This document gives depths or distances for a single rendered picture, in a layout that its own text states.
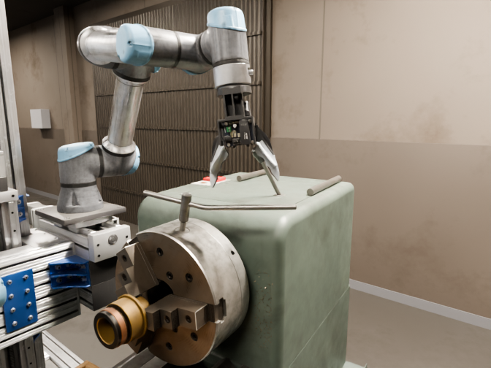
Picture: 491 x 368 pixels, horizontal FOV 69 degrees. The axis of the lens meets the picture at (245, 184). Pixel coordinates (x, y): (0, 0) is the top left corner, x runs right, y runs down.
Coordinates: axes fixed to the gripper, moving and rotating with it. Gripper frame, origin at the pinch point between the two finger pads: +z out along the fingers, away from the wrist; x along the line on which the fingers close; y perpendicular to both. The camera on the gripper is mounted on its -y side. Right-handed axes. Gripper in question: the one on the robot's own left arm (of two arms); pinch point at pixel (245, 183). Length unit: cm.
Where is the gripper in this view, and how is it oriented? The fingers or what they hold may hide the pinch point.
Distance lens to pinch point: 77.4
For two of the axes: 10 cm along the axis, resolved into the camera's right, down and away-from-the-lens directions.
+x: 9.9, -1.0, -0.9
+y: -0.8, 1.1, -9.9
